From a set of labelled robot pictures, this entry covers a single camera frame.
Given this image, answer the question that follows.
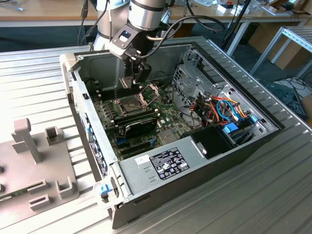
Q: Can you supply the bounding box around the metal socket cover frame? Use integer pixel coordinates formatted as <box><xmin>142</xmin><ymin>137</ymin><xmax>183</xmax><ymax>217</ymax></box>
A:
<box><xmin>137</xmin><ymin>82</ymin><xmax>161</xmax><ymax>108</ymax></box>

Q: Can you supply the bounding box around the silver CPU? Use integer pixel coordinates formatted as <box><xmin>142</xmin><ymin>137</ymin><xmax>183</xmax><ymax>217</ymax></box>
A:
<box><xmin>118</xmin><ymin>77</ymin><xmax>136</xmax><ymax>90</ymax></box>

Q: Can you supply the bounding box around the thin metal locking lever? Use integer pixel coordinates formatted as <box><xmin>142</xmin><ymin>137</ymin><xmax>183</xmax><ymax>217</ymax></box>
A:
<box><xmin>113</xmin><ymin>82</ymin><xmax>120</xmax><ymax>103</ymax></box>

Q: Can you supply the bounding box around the CPU socket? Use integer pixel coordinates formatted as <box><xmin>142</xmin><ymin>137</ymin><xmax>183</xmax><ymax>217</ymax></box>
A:
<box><xmin>116</xmin><ymin>96</ymin><xmax>150</xmax><ymax>117</ymax></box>

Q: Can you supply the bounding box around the silver metal disk bay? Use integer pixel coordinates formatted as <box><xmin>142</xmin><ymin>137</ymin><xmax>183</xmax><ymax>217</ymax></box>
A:
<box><xmin>170</xmin><ymin>45</ymin><xmax>236</xmax><ymax>109</ymax></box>

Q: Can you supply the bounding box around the green motherboard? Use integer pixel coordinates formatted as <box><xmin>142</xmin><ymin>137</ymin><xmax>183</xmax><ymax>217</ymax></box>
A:
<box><xmin>92</xmin><ymin>81</ymin><xmax>204</xmax><ymax>162</ymax></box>

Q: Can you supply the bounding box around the green RAM stick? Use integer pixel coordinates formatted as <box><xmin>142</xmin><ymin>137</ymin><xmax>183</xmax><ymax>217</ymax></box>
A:
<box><xmin>0</xmin><ymin>189</ymin><xmax>29</xmax><ymax>203</ymax></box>
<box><xmin>116</xmin><ymin>112</ymin><xmax>158</xmax><ymax>127</ymax></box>

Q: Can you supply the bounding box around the small white box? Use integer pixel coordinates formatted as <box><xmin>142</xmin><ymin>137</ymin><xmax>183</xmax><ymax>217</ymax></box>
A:
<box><xmin>216</xmin><ymin>4</ymin><xmax>234</xmax><ymax>15</ymax></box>

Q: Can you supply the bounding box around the graphics card with black cooler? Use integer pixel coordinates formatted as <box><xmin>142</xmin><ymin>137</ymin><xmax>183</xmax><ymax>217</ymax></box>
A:
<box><xmin>121</xmin><ymin>118</ymin><xmax>158</xmax><ymax>140</ymax></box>

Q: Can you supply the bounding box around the silver chipset heatsink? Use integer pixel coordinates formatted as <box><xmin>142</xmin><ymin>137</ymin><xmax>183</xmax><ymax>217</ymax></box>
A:
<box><xmin>158</xmin><ymin>130</ymin><xmax>179</xmax><ymax>146</ymax></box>

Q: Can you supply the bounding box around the black stand pole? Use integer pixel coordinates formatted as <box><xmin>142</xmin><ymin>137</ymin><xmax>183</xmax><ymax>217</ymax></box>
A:
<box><xmin>220</xmin><ymin>0</ymin><xmax>252</xmax><ymax>53</ymax></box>

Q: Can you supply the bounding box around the black expansion slot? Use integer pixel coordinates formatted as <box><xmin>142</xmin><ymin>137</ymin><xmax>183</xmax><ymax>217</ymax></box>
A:
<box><xmin>121</xmin><ymin>145</ymin><xmax>154</xmax><ymax>159</ymax></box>
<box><xmin>118</xmin><ymin>140</ymin><xmax>152</xmax><ymax>154</ymax></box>

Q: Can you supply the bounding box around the brown cardboard box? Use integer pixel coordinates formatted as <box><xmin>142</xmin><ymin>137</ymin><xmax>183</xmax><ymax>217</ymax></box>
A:
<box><xmin>274</xmin><ymin>45</ymin><xmax>312</xmax><ymax>71</ymax></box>
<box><xmin>248</xmin><ymin>23</ymin><xmax>283</xmax><ymax>54</ymax></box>
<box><xmin>300</xmin><ymin>94</ymin><xmax>312</xmax><ymax>120</ymax></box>

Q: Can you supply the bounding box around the blue disk carrier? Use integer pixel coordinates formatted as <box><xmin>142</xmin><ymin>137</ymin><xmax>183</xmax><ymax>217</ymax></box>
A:
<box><xmin>221</xmin><ymin>114</ymin><xmax>259</xmax><ymax>147</ymax></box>

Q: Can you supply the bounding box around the long wooden desk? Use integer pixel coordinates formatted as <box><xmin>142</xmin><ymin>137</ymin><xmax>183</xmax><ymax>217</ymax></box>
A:
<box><xmin>0</xmin><ymin>0</ymin><xmax>312</xmax><ymax>27</ymax></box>

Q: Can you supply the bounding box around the grey power supply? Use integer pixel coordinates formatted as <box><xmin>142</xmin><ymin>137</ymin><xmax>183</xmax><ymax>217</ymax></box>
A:
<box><xmin>117</xmin><ymin>135</ymin><xmax>211</xmax><ymax>197</ymax></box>

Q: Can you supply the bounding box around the open flat cardboard box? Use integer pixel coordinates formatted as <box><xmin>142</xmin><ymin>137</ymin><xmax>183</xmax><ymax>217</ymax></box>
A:
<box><xmin>262</xmin><ymin>0</ymin><xmax>308</xmax><ymax>15</ymax></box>

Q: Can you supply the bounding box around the blue case latch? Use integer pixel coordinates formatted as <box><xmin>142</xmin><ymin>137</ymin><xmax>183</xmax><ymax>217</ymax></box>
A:
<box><xmin>99</xmin><ymin>184</ymin><xmax>112</xmax><ymax>198</ymax></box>

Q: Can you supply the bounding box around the open PC case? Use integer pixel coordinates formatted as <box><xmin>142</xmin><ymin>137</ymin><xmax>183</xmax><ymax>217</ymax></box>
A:
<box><xmin>59</xmin><ymin>40</ymin><xmax>286</xmax><ymax>230</ymax></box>

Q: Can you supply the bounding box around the grey parts rack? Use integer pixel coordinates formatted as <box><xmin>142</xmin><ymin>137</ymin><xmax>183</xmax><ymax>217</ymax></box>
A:
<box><xmin>0</xmin><ymin>118</ymin><xmax>80</xmax><ymax>224</ymax></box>

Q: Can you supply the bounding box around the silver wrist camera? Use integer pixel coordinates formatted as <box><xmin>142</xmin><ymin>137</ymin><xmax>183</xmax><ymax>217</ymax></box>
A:
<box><xmin>108</xmin><ymin>40</ymin><xmax>142</xmax><ymax>60</ymax></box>

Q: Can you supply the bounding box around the black camera bracket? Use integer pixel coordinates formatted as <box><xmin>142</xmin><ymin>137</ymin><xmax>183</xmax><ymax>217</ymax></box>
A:
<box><xmin>109</xmin><ymin>23</ymin><xmax>142</xmax><ymax>58</ymax></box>

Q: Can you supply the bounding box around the dark fan wire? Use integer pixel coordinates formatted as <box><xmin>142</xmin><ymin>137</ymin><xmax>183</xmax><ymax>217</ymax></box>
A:
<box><xmin>153</xmin><ymin>70</ymin><xmax>174</xmax><ymax>83</ymax></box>

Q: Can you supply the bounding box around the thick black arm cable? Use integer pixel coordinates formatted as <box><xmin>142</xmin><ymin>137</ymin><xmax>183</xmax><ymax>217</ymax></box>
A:
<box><xmin>140</xmin><ymin>14</ymin><xmax>225</xmax><ymax>59</ymax></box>

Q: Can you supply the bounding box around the thin black cable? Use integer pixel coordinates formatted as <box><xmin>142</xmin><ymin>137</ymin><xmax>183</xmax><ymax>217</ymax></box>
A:
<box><xmin>77</xmin><ymin>0</ymin><xmax>110</xmax><ymax>51</ymax></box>

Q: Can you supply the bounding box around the multicolour power wire bundle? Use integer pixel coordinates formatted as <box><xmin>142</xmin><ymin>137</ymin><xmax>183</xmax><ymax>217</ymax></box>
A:
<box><xmin>190</xmin><ymin>96</ymin><xmax>248</xmax><ymax>126</ymax></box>

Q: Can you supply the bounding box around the blue data wire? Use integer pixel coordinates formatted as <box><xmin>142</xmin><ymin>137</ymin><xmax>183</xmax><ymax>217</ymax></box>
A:
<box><xmin>216</xmin><ymin>98</ymin><xmax>241</xmax><ymax>122</ymax></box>

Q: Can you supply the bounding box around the aluminium profile frame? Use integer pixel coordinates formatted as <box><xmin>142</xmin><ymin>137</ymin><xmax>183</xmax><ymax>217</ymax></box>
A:
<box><xmin>250</xmin><ymin>25</ymin><xmax>312</xmax><ymax>80</ymax></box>

